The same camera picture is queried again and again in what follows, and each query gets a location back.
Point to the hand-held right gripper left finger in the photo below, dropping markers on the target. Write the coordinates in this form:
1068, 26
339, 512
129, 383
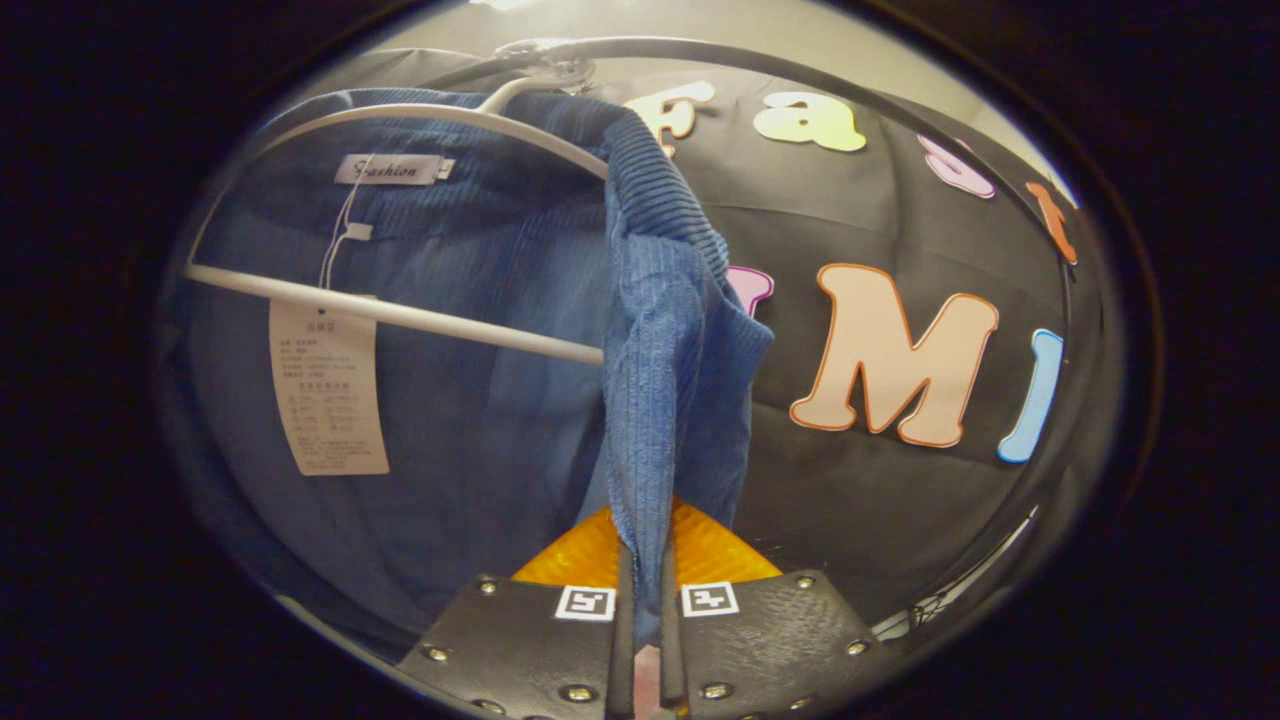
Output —
624, 650

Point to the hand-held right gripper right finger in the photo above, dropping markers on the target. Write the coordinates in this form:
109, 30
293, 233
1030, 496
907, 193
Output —
670, 650

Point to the blue ribbed knit garment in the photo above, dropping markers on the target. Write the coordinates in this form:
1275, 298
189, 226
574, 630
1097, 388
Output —
480, 400

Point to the white hanger with taped hook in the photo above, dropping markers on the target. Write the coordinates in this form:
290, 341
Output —
400, 313

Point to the black clothes rack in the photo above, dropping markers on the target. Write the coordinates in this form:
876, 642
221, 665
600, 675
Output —
700, 47

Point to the black backdrop cloth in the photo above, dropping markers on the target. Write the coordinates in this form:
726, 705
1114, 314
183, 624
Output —
880, 520

